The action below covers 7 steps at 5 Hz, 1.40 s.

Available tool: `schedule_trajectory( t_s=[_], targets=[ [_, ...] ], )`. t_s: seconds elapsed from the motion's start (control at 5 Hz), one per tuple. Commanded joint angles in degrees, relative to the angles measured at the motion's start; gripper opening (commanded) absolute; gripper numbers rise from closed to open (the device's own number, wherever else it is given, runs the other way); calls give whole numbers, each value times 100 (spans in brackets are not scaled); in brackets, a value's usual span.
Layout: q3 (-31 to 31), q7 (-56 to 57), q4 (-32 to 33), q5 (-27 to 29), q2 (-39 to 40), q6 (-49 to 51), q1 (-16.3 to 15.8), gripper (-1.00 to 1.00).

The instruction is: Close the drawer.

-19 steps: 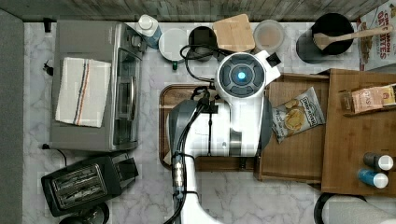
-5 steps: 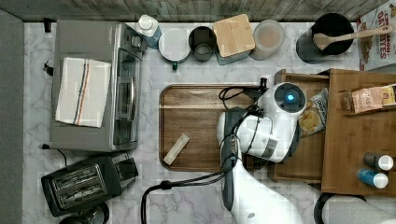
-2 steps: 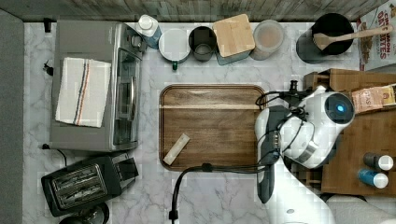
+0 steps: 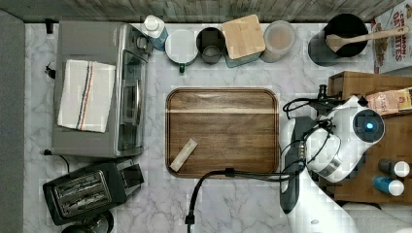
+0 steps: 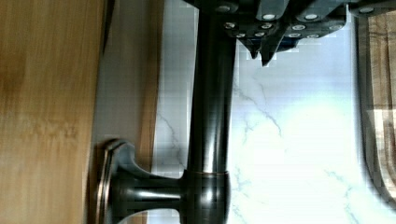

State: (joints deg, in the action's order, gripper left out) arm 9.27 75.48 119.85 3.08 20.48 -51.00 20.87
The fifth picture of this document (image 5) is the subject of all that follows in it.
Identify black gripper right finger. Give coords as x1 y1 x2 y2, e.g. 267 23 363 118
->
260 0 347 65

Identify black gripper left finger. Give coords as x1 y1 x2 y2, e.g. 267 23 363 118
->
214 0 287 60

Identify wooden drawer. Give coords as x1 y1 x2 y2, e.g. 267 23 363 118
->
1 0 164 224

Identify dark metal drawer handle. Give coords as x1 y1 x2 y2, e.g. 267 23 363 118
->
87 0 236 224

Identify wooden cutting board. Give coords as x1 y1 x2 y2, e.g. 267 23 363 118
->
356 12 396 209

